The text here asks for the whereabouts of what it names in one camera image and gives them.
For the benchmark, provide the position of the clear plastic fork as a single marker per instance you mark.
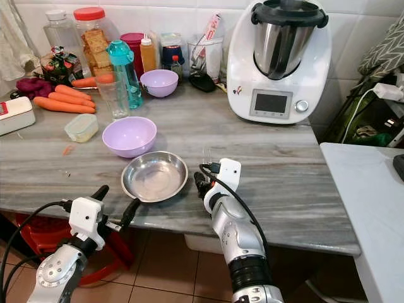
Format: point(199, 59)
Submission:
point(206, 158)

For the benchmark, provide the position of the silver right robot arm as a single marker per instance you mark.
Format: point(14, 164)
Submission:
point(243, 243)

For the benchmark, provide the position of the stainless steel plate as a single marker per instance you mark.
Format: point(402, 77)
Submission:
point(155, 177)

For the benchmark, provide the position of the small carrot scrap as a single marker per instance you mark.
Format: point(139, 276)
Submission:
point(68, 149)

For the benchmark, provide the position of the white bin under counter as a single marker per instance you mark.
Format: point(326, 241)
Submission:
point(205, 243)

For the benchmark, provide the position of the large purple bowl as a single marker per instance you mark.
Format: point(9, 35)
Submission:
point(129, 135)

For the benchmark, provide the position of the small pale lidded container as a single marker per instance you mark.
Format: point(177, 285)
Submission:
point(81, 127)

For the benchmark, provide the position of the red plastic stool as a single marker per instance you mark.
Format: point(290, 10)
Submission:
point(25, 237)

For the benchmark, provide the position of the clear drinking glass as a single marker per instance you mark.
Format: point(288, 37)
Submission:
point(115, 101)

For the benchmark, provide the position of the longest orange carrot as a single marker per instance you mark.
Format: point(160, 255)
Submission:
point(60, 105)

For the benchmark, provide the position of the small black object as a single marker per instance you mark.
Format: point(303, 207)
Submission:
point(202, 82)

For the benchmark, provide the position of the small purple bowl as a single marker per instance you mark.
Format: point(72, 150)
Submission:
point(159, 83)

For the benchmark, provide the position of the white box with red label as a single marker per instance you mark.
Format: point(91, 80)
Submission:
point(16, 115)

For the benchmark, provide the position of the small red-capped bottle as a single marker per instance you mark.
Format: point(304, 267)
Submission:
point(176, 66)

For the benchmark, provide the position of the clear utensil container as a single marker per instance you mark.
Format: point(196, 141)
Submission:
point(207, 62)

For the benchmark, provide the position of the dark printed food bag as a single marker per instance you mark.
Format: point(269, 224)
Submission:
point(60, 66)

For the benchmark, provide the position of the yellow sauce bottle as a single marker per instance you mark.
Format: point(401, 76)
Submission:
point(148, 55)

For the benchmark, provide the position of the dark blue jar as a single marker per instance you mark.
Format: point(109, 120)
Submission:
point(172, 47)

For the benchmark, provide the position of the white kitchen cooking machine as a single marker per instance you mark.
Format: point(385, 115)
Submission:
point(279, 69)

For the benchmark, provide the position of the teal water bottle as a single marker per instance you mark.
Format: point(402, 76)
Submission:
point(121, 53)

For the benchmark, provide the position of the green bag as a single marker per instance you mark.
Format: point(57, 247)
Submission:
point(334, 120)

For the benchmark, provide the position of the red-lidded cracker jar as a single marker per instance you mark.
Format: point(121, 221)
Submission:
point(95, 41)

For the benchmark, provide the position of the maroon canister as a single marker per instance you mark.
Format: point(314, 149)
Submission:
point(132, 43)

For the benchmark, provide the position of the red and white packet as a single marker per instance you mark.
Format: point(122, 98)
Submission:
point(211, 28)

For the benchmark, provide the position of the white side table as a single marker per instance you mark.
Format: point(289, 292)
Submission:
point(372, 208)

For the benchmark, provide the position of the clear plastic white-capped jar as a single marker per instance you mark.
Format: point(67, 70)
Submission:
point(60, 30)

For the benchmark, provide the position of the black device on side table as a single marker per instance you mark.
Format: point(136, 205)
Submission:
point(399, 167)

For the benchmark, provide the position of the white power adapter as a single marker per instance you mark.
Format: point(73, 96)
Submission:
point(388, 92)

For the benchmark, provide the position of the grey patterned cloth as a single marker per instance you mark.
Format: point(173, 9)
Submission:
point(382, 53)

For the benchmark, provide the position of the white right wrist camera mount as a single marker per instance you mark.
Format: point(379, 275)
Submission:
point(230, 175)

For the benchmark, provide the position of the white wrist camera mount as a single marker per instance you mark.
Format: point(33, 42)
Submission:
point(86, 219)
point(230, 175)

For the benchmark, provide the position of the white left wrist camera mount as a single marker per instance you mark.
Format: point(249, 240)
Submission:
point(86, 219)

